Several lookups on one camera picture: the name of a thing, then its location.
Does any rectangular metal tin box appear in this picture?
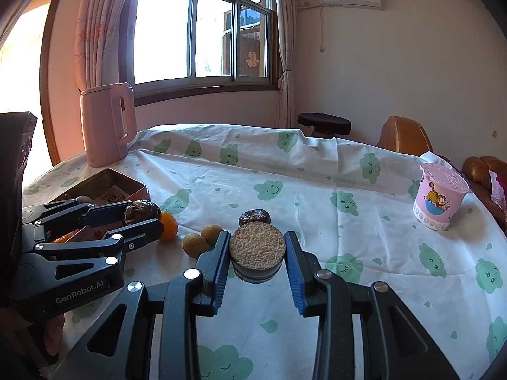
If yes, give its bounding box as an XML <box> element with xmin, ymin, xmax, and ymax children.
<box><xmin>49</xmin><ymin>167</ymin><xmax>151</xmax><ymax>242</ymax></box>

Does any narrow pink curtain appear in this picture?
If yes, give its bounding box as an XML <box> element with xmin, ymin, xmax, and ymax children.
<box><xmin>273</xmin><ymin>0</ymin><xmax>304</xmax><ymax>129</ymax></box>

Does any brown leather sofa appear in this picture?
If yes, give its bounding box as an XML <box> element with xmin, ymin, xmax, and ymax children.
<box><xmin>461</xmin><ymin>155</ymin><xmax>507</xmax><ymax>234</ymax></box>

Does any dark round stool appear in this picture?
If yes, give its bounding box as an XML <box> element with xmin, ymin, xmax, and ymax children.
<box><xmin>297</xmin><ymin>113</ymin><xmax>352</xmax><ymax>139</ymax></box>

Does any white cloth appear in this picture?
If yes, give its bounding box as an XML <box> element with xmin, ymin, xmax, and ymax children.
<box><xmin>419</xmin><ymin>151</ymin><xmax>450</xmax><ymax>165</ymax></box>

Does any white green-cloud tablecloth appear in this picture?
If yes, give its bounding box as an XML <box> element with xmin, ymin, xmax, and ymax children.
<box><xmin>22</xmin><ymin>124</ymin><xmax>507</xmax><ymax>380</ymax></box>

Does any person's left hand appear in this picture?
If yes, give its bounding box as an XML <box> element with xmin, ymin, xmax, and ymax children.
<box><xmin>43</xmin><ymin>313</ymin><xmax>67</xmax><ymax>360</ymax></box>

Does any floral magenta cushion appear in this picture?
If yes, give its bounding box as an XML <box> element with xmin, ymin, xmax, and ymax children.
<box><xmin>489</xmin><ymin>170</ymin><xmax>507</xmax><ymax>202</ymax></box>

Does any tan longan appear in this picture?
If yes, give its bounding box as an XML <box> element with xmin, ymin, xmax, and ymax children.
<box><xmin>201</xmin><ymin>224</ymin><xmax>225</xmax><ymax>246</ymax></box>
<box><xmin>182</xmin><ymin>233</ymin><xmax>208</xmax><ymax>260</ymax></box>

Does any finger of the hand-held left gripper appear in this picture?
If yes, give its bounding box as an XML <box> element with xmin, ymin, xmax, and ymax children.
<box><xmin>21</xmin><ymin>199</ymin><xmax>132</xmax><ymax>243</ymax></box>
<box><xmin>20</xmin><ymin>218</ymin><xmax>164</xmax><ymax>292</ymax></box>

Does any sliding glass window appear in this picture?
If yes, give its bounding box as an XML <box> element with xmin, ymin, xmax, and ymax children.
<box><xmin>119</xmin><ymin>0</ymin><xmax>280</xmax><ymax>105</ymax></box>

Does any dark passion fruit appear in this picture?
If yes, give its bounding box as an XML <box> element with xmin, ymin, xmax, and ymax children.
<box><xmin>239</xmin><ymin>208</ymin><xmax>272</xmax><ymax>227</ymax></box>

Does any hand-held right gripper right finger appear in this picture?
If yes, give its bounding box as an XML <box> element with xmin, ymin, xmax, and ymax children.
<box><xmin>283</xmin><ymin>230</ymin><xmax>462</xmax><ymax>380</ymax></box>

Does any pink electric kettle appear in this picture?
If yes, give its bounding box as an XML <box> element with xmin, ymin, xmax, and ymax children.
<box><xmin>80</xmin><ymin>82</ymin><xmax>138</xmax><ymax>168</ymax></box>

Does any wide pink curtain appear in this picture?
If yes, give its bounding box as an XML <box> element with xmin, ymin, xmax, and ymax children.
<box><xmin>73</xmin><ymin>0</ymin><xmax>137</xmax><ymax>92</ymax></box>

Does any pink cartoon plastic cup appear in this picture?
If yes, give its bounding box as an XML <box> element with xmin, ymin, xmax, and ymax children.
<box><xmin>413</xmin><ymin>162</ymin><xmax>470</xmax><ymax>231</ymax></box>

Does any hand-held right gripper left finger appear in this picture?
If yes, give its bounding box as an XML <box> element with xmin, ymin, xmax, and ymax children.
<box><xmin>51</xmin><ymin>230</ymin><xmax>232</xmax><ymax>380</ymax></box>

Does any brown wooden door frame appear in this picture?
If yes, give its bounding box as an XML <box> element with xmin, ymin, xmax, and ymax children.
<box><xmin>39</xmin><ymin>0</ymin><xmax>66</xmax><ymax>167</ymax></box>

